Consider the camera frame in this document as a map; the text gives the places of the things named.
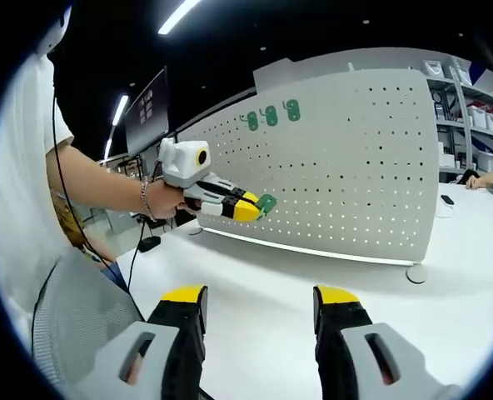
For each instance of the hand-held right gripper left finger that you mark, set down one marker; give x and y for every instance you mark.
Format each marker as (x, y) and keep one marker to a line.
(180, 346)

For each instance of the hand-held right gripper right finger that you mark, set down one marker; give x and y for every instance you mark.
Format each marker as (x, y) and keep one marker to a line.
(334, 346)

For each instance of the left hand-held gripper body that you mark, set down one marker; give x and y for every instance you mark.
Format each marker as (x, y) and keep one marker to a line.
(182, 162)

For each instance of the white perforated mounting plate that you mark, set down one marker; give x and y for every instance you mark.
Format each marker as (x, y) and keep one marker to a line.
(355, 187)

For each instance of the person's left hand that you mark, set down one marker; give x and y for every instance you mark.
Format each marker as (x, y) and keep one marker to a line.
(165, 200)

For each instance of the large black display screen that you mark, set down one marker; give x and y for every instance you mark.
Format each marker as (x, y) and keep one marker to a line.
(146, 112)

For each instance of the grey mesh office chair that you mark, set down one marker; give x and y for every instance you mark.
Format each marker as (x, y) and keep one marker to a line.
(76, 316)

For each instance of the white worn device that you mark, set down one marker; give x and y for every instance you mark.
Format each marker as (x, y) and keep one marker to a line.
(57, 29)

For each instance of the small black device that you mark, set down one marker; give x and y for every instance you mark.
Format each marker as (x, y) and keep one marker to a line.
(447, 200)

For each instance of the metal storage shelf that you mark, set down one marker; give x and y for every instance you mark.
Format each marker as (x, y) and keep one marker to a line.
(463, 116)

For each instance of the group of white storage boxes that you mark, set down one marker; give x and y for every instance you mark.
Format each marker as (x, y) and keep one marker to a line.
(476, 117)

